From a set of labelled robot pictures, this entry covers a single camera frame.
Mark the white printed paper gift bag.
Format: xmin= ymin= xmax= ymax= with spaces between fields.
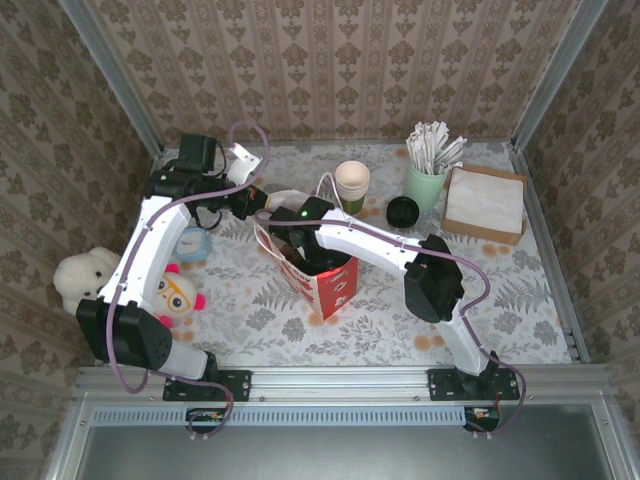
xmin=252 ymin=172 xmax=361 ymax=322

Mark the stack of green paper cups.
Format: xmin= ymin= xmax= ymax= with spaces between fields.
xmin=334 ymin=160 xmax=372 ymax=216

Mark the small blue lidded container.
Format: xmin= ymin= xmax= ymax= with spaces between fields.
xmin=175 ymin=225 xmax=212 ymax=264

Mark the stack of black cup lids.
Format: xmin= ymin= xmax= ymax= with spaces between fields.
xmin=386 ymin=196 xmax=420 ymax=229

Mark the mint green holder cup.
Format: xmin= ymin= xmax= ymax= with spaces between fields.
xmin=402 ymin=160 xmax=450 ymax=214

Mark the plush doll with glasses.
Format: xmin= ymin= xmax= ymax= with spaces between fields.
xmin=152 ymin=263 xmax=208 ymax=330

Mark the bundle of paper-wrapped straws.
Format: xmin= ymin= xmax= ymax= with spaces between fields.
xmin=408 ymin=119 xmax=469 ymax=176

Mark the floral table cloth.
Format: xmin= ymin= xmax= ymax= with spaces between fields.
xmin=107 ymin=142 xmax=576 ymax=369

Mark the white teddy bear plush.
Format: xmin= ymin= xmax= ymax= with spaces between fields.
xmin=53 ymin=246 xmax=124 ymax=316

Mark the stack of white napkins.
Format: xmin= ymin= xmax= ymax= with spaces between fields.
xmin=444 ymin=167 xmax=525 ymax=236

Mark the brown cardboard napkin tray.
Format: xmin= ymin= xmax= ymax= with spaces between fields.
xmin=439 ymin=163 xmax=530 ymax=246

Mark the grey metal panel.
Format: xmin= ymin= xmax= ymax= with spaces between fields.
xmin=47 ymin=399 xmax=626 ymax=480

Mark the aluminium side rail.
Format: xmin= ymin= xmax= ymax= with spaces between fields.
xmin=94 ymin=147 xmax=166 ymax=369
xmin=509 ymin=142 xmax=592 ymax=364

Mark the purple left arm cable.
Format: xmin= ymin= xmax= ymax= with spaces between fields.
xmin=107 ymin=121 xmax=271 ymax=442

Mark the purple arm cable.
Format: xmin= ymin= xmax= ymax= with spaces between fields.
xmin=107 ymin=121 xmax=271 ymax=442
xmin=253 ymin=209 xmax=526 ymax=441

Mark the aluminium frame post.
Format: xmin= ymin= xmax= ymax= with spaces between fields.
xmin=59 ymin=0 xmax=166 ymax=156
xmin=512 ymin=0 xmax=609 ymax=151

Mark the aluminium mounting rail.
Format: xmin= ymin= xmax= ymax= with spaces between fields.
xmin=74 ymin=364 xmax=614 ymax=401

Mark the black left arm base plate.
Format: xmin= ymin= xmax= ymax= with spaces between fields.
xmin=163 ymin=368 xmax=252 ymax=403

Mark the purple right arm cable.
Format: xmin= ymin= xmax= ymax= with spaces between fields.
xmin=253 ymin=209 xmax=526 ymax=441

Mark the grey slotted cable duct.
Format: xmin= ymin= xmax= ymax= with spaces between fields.
xmin=91 ymin=405 xmax=474 ymax=427

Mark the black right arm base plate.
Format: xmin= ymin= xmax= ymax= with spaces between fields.
xmin=427 ymin=368 xmax=521 ymax=403

